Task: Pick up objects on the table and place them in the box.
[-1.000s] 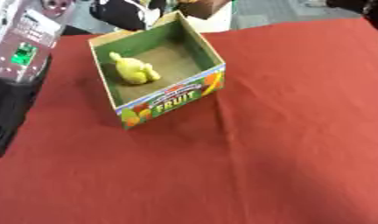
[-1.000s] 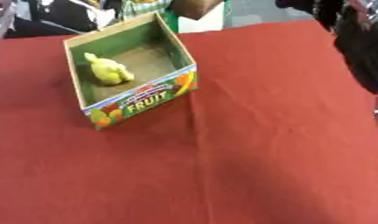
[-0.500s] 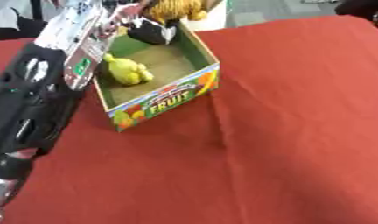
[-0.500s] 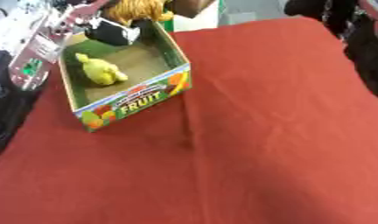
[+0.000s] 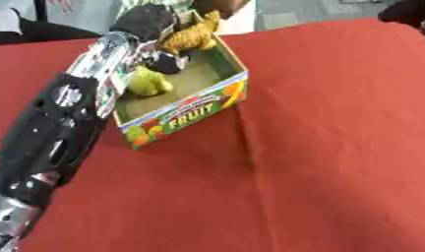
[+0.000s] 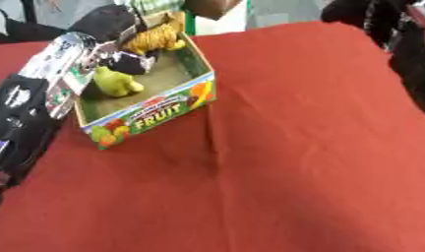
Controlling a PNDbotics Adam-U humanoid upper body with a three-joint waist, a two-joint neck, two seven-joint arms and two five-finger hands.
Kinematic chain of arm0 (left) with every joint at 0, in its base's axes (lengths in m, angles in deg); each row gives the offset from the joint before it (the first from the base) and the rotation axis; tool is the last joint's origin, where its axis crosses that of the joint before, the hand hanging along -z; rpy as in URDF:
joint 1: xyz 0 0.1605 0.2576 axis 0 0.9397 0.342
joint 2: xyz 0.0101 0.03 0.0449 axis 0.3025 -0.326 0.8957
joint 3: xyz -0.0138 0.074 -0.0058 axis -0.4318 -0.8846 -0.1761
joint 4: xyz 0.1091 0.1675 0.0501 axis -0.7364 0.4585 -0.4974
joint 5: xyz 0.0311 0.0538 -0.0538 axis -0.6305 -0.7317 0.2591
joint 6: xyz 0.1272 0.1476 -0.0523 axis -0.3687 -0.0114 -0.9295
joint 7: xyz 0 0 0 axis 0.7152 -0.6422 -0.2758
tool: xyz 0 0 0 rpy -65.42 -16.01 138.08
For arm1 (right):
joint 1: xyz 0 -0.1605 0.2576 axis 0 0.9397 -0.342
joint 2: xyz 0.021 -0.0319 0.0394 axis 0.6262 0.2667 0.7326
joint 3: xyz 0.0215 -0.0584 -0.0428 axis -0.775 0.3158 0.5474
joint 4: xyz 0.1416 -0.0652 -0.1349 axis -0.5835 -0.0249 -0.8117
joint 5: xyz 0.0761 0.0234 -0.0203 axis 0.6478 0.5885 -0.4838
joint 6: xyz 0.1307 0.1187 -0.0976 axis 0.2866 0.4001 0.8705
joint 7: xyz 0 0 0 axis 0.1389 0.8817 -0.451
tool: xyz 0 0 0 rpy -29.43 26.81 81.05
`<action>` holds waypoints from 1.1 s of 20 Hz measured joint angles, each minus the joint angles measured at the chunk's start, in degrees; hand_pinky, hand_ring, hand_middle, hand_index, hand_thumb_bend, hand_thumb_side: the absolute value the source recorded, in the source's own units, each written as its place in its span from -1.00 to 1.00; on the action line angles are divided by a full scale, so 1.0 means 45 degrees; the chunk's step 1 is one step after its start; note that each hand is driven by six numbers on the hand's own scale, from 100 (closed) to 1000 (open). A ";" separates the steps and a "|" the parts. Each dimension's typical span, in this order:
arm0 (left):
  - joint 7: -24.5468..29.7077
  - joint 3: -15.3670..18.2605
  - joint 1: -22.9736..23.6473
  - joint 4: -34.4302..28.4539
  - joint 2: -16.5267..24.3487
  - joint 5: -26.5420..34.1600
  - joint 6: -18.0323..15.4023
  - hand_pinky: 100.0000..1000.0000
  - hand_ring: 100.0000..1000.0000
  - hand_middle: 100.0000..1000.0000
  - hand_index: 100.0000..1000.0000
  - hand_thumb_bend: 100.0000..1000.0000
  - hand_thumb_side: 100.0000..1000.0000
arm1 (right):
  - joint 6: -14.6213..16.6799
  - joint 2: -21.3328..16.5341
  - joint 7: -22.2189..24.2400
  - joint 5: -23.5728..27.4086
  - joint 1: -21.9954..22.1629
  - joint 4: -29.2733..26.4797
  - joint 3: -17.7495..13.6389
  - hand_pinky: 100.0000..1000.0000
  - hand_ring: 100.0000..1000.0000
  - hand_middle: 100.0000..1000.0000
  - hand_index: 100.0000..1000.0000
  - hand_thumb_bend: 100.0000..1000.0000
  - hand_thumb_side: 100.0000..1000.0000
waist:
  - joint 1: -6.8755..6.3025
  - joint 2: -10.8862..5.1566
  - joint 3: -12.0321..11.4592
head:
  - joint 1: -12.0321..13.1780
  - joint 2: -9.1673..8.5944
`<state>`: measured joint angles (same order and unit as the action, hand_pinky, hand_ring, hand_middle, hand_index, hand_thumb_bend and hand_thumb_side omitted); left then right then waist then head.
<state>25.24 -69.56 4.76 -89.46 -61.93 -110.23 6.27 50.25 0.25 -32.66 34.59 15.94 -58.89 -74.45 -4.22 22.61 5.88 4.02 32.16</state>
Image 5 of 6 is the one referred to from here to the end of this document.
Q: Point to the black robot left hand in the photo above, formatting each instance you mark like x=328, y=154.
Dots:
x=146, y=21

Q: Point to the orange striped tiger soft toy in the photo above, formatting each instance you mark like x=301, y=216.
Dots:
x=190, y=36

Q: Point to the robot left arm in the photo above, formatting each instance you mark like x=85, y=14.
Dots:
x=46, y=138

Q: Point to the cardboard box with fruit print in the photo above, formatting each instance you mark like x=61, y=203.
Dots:
x=187, y=114

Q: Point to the yellow-green toy fruit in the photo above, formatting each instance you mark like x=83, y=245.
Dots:
x=147, y=82

